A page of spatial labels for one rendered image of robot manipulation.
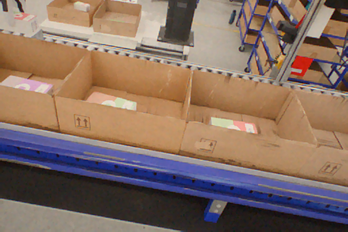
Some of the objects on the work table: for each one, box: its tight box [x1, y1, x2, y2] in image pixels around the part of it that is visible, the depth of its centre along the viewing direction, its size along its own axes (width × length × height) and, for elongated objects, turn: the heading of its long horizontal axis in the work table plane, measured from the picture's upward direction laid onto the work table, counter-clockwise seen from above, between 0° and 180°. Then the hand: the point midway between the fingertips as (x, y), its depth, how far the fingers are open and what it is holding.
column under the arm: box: [157, 0, 198, 48], centre depth 177 cm, size 26×26×33 cm
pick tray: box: [46, 0, 104, 28], centre depth 187 cm, size 28×38×10 cm
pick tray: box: [93, 0, 142, 38], centre depth 185 cm, size 28×38×10 cm
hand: (18, 19), depth 83 cm, fingers closed on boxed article, 6 cm apart
